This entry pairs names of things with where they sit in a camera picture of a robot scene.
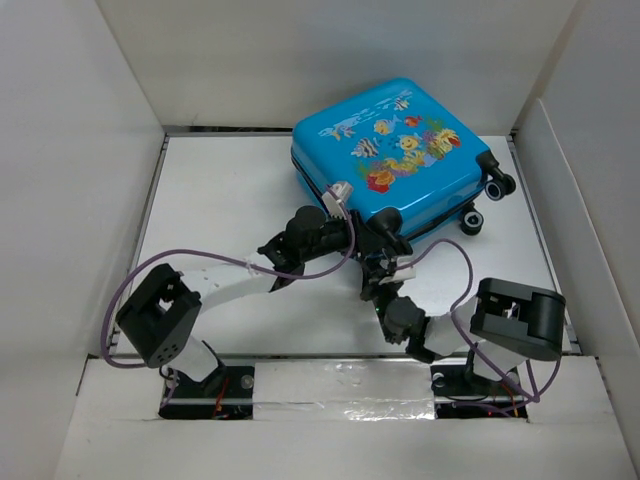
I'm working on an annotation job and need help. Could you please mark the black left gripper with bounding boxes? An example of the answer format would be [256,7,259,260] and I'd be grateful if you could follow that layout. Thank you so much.
[300,206,384,263]

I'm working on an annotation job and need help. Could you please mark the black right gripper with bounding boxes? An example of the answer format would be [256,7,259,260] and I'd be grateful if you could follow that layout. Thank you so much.
[358,261,401,344]

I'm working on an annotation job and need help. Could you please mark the blue child suitcase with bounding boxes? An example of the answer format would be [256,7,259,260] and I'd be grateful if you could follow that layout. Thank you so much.
[291,78,516,240]

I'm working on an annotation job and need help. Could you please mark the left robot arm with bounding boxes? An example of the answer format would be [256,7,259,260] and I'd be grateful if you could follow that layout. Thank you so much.
[115,206,412,397]

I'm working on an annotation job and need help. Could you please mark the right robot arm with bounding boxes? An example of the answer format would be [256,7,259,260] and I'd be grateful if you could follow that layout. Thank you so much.
[360,258,566,393]

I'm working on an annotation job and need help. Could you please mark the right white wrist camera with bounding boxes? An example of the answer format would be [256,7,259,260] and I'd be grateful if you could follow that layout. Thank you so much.
[379,256,416,285]

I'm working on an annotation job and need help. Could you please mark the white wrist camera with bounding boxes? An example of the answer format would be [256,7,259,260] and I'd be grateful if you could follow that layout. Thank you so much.
[379,256,416,285]
[321,181,353,219]

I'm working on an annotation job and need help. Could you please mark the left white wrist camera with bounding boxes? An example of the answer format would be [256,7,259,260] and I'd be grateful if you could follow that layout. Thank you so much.
[321,181,353,219]

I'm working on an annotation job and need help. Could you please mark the metal base rail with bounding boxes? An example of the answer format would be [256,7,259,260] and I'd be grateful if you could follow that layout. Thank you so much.
[99,352,536,419]

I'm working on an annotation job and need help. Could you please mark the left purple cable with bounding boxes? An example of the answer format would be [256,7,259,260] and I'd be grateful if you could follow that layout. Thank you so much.
[99,192,357,406]

